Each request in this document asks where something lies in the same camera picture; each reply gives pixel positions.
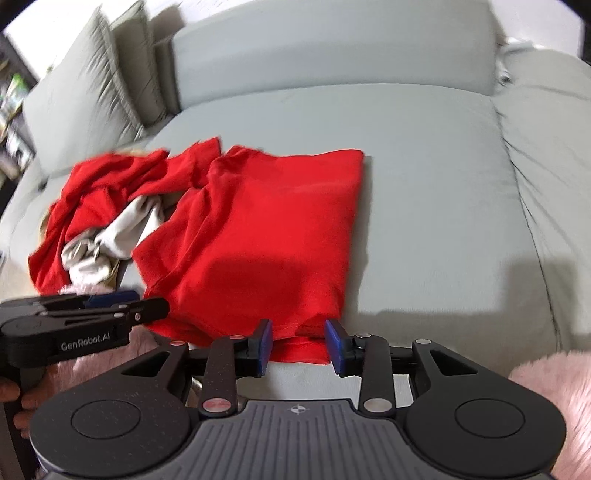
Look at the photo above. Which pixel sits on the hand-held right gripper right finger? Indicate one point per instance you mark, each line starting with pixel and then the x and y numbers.
pixel 334 348

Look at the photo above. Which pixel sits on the plain red shirt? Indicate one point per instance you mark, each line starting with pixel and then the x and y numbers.
pixel 101 184

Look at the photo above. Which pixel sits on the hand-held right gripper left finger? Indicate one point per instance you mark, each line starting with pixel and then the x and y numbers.
pixel 264 348

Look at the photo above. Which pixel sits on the beige pants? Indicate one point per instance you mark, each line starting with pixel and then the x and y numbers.
pixel 116 271

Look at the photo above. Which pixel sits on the pink fluffy blanket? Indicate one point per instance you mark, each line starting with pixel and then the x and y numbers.
pixel 554 383

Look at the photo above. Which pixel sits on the grey sofa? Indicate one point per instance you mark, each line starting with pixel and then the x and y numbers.
pixel 438 184

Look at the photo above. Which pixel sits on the small grey pillow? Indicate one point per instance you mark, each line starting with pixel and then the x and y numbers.
pixel 138 55

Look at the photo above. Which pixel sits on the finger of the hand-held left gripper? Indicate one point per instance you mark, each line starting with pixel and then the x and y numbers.
pixel 113 297
pixel 147 310

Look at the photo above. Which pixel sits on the white garment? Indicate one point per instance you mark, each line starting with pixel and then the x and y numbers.
pixel 124 230

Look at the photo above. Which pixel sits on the red shirt with yellow logo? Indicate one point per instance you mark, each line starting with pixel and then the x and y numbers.
pixel 258 230

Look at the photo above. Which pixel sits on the large grey pillow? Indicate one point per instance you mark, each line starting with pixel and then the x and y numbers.
pixel 78 92

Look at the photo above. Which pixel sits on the person's left hand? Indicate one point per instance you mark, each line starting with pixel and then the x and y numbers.
pixel 27 415

